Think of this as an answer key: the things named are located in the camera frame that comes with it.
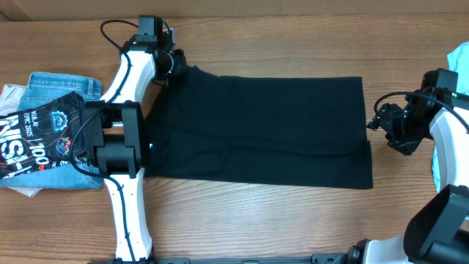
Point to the blue denim jeans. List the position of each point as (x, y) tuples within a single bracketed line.
[(41, 89)]

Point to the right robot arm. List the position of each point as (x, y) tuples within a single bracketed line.
[(436, 111)]

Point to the black t-shirt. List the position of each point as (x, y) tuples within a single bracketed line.
[(280, 131)]

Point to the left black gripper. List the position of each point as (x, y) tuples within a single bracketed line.
[(180, 66)]

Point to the black printed sports jersey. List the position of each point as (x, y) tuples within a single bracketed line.
[(42, 138)]

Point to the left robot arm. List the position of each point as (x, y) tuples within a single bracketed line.
[(116, 136)]

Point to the beige folded garment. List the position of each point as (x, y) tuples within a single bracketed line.
[(10, 99)]

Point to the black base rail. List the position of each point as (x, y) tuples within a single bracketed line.
[(329, 258)]

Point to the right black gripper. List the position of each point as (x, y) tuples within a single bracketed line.
[(383, 120)]

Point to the light blue printed t-shirt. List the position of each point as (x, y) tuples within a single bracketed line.
[(457, 62)]

